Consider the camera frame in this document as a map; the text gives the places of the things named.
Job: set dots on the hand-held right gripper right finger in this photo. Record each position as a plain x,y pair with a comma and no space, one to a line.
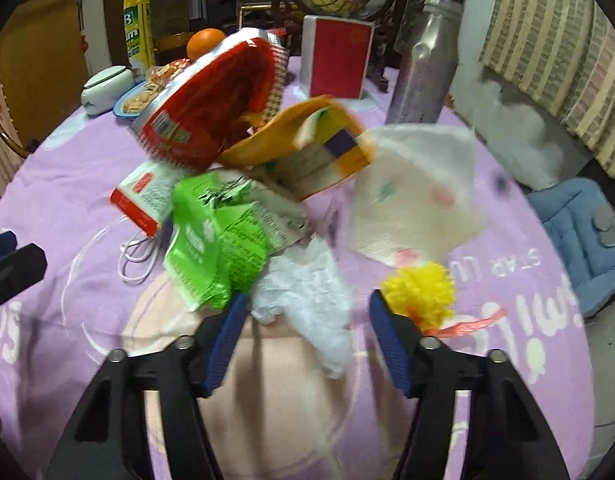
387,341

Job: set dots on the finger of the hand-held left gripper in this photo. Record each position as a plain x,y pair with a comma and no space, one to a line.
17,267

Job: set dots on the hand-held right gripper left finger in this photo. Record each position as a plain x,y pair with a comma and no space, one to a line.
227,341

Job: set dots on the clear plastic bag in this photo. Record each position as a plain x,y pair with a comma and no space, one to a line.
307,300

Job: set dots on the yellow fluffy ball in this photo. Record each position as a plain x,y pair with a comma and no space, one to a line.
417,290

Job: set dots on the orange mesh strip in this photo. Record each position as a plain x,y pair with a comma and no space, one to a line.
467,321

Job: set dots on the purple printed tablecloth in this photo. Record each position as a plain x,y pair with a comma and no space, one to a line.
77,200

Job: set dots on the green plastic wrapper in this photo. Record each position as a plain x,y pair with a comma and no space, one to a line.
207,240

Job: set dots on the red and white small box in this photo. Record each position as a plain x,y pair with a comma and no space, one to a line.
142,195

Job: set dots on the white paper napkin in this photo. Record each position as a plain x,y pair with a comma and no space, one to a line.
412,195

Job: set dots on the blue plate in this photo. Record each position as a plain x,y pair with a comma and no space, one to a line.
120,110

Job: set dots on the orange cardboard carton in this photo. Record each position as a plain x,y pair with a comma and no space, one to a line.
267,145

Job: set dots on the white ceramic container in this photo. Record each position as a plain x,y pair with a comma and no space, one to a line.
105,87

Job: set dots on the pile of tan snacks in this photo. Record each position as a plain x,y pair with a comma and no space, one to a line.
135,102

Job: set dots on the light wooden cabinet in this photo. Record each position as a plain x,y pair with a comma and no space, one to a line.
42,60

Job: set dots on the blue chair cushion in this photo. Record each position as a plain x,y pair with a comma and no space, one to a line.
572,240

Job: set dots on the red snack bag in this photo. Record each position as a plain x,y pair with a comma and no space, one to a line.
202,105

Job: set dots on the steel bottle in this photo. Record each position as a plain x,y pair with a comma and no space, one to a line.
422,75

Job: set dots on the yellow canister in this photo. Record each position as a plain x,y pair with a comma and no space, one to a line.
137,25

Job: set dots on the red box with white edges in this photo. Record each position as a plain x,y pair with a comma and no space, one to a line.
337,60

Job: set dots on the orange fruit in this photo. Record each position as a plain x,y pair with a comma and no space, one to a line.
205,42

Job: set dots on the striped curtain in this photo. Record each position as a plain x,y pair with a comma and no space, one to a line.
552,35

